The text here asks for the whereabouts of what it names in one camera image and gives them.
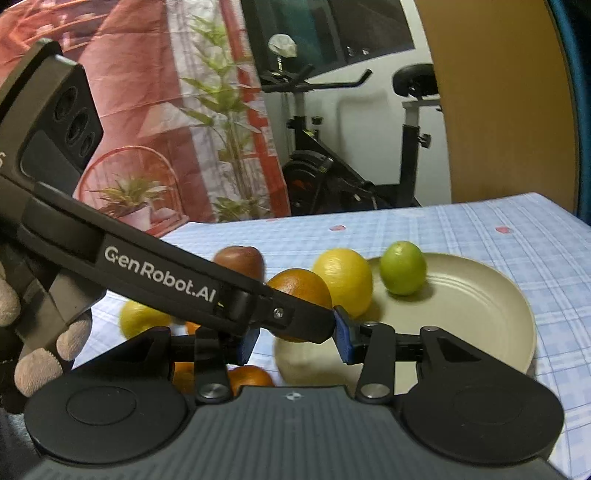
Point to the dark window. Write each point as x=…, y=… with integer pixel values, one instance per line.
x=360, y=27

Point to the green lime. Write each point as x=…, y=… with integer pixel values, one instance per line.
x=401, y=267

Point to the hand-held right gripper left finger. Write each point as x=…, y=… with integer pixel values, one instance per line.
x=249, y=346

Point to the wooden board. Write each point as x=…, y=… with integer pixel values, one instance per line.
x=498, y=115

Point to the white cloth cover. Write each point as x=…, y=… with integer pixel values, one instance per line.
x=281, y=45

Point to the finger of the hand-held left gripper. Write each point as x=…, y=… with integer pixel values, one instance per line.
x=295, y=321

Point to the red apple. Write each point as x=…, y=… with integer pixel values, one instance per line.
x=240, y=263

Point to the cream round plate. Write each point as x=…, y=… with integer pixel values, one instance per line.
x=471, y=314

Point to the large yellow lemon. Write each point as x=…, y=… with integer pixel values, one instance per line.
x=344, y=277

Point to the person's left hand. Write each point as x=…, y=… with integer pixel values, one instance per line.
x=34, y=374

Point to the printed backdrop cloth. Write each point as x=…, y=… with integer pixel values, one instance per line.
x=152, y=92

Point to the blue curtain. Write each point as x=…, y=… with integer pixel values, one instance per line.
x=581, y=115

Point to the black exercise bike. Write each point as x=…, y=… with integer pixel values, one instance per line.
x=323, y=180

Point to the blue plaid tablecloth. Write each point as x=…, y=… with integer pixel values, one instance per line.
x=461, y=240

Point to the small yellow lemon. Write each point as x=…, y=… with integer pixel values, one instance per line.
x=143, y=318

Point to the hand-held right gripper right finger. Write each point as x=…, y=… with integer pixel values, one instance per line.
x=345, y=337

